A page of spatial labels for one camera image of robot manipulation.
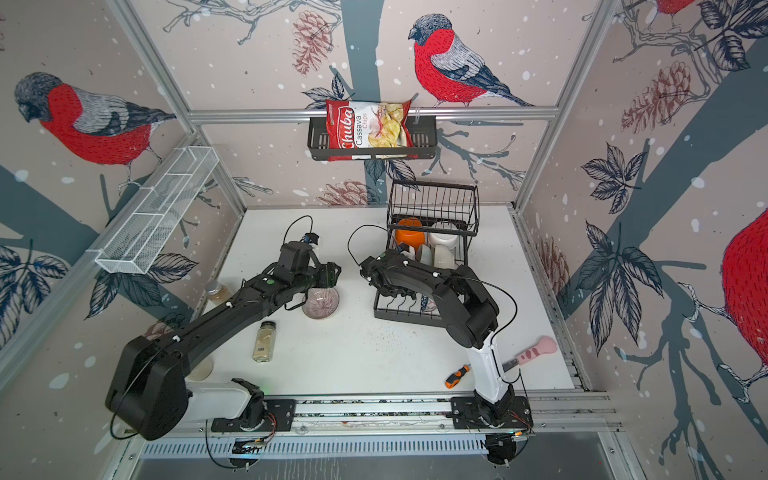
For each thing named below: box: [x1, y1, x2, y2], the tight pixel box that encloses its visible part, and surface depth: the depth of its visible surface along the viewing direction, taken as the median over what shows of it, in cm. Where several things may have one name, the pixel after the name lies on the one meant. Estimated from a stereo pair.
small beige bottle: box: [252, 320, 277, 363], surface depth 83 cm
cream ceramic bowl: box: [434, 244, 455, 269], surface depth 95 cm
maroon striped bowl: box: [302, 287, 340, 320], surface depth 93 cm
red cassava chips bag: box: [326, 100, 418, 162], surface depth 89 cm
